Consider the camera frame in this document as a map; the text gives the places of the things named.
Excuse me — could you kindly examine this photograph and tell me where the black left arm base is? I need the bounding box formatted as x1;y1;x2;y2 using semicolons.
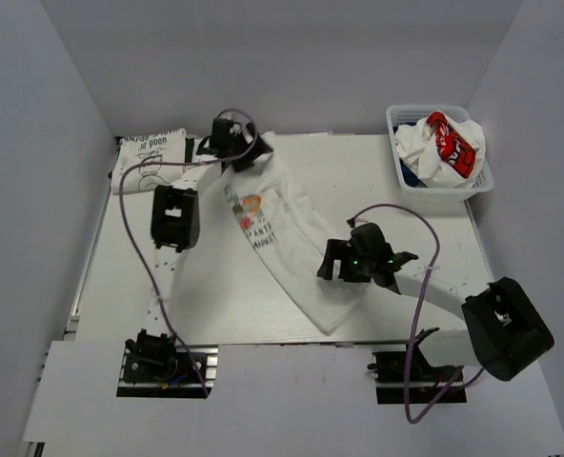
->
116;330;218;399

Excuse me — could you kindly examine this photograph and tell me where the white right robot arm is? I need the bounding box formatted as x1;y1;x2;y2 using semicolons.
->
317;223;554;382

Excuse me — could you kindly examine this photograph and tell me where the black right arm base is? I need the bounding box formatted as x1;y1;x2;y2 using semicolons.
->
367;350;467;406

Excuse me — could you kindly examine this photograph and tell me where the folded white printed t-shirt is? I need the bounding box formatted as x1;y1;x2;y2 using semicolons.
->
111;129;187;194

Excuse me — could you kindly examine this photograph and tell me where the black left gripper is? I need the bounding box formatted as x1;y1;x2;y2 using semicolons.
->
229;124;273;173

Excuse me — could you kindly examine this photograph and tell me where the navy blue t-shirt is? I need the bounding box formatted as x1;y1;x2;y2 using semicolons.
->
393;122;424;188

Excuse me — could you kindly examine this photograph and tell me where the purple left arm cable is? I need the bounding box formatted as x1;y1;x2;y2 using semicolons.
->
118;109;259;399

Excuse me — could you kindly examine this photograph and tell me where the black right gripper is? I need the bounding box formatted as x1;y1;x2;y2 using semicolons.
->
317;241;373;285

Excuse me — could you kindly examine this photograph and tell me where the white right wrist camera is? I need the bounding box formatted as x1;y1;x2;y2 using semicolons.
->
346;217;370;229

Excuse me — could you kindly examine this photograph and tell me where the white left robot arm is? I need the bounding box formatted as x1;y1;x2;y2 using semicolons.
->
146;109;273;344

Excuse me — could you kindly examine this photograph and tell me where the white t-shirt with text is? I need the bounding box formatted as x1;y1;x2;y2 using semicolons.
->
223;146;370;335

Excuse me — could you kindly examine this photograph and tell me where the white t-shirt red print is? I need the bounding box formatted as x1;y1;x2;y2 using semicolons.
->
394;110;486;189

